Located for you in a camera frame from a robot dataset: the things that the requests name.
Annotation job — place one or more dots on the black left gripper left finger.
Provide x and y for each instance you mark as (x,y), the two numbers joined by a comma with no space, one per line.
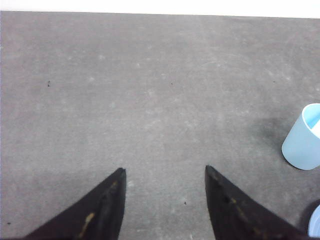
(96,216)

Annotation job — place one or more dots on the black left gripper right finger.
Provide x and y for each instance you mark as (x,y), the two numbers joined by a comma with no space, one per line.
(236,216)

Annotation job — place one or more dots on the light blue plastic cup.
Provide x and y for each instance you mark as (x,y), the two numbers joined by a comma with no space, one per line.
(301,147)

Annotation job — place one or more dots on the blue plastic plate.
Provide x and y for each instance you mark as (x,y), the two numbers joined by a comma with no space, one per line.
(314,224)

